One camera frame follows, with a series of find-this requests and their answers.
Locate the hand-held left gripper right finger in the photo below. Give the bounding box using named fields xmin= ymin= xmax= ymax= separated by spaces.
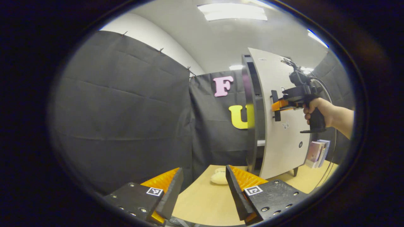
xmin=225 ymin=165 xmax=310 ymax=226

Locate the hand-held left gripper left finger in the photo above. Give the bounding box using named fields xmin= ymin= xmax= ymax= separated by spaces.
xmin=103 ymin=167 xmax=184 ymax=227

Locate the black door handle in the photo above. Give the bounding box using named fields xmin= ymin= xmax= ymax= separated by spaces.
xmin=271 ymin=90 xmax=282 ymax=122

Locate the beige cabinet door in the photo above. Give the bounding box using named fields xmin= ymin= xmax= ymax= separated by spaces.
xmin=248 ymin=47 xmax=316 ymax=180

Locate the dark grey cabinet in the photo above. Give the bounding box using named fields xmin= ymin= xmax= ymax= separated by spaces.
xmin=241 ymin=54 xmax=299 ymax=177

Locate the cream fluffy toy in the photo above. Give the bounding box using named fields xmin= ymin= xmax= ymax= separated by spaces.
xmin=211 ymin=167 xmax=229 ymax=185

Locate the purple cover book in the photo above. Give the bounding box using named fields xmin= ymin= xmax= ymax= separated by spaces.
xmin=305 ymin=141 xmax=323 ymax=168

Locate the white blue book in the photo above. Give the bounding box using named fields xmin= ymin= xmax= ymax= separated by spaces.
xmin=317 ymin=139 xmax=331 ymax=168

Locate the black backdrop cloth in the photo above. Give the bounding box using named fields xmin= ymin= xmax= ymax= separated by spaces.
xmin=47 ymin=30 xmax=355 ymax=196

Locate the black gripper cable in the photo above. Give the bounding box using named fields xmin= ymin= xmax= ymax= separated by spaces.
xmin=311 ymin=77 xmax=337 ymax=189

